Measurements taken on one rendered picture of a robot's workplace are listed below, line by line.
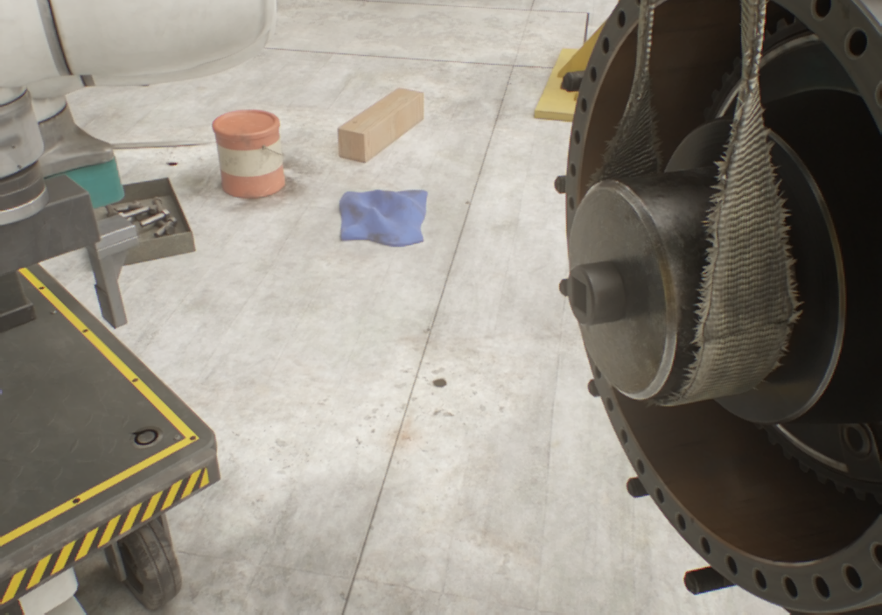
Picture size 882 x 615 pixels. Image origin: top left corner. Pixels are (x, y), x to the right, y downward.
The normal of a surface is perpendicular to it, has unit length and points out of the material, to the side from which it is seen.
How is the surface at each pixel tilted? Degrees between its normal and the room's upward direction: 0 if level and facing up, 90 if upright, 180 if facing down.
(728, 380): 107
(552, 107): 0
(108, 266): 90
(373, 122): 0
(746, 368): 101
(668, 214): 20
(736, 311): 81
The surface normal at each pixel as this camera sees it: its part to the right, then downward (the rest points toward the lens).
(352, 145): -0.45, 0.49
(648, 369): -0.96, 0.15
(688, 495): -0.04, -0.91
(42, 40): 0.35, 0.66
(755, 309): 0.27, 0.40
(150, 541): 0.46, -0.35
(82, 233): 0.68, 0.41
